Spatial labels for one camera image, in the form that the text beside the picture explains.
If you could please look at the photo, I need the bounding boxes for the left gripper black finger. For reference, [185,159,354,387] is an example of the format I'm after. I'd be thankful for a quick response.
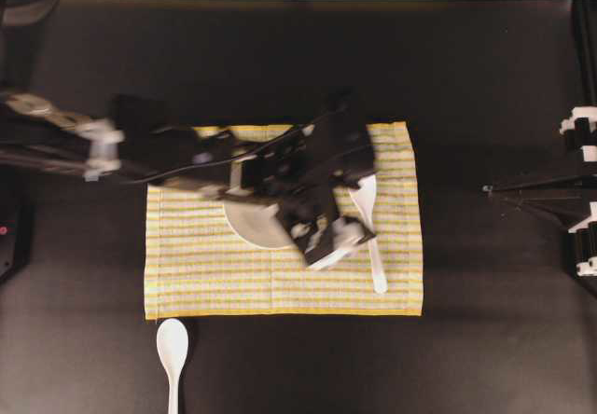
[332,168,373,189]

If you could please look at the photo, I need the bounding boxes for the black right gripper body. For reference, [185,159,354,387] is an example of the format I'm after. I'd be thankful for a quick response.
[483,106,596,276]

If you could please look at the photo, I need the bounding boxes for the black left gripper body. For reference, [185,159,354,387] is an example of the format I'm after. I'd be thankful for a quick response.
[228,89,376,232]

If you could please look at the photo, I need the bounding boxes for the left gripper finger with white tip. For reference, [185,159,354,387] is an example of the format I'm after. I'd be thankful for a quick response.
[290,216,375,270]

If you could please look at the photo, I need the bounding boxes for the white chinese spoon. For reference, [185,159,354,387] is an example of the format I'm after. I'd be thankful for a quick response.
[156,318,189,414]
[349,174,388,294]

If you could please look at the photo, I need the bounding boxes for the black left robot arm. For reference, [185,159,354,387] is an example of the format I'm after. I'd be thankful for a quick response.
[1,88,376,269]

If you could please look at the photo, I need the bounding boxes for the white plate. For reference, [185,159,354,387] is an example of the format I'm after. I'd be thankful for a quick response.
[224,124,299,251]

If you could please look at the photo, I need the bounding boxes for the yellow striped cloth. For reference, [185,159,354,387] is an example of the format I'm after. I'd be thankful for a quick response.
[144,122,423,320]

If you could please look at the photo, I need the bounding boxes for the white chinese spoon bottom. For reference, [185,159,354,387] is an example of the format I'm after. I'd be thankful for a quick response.
[156,318,189,414]

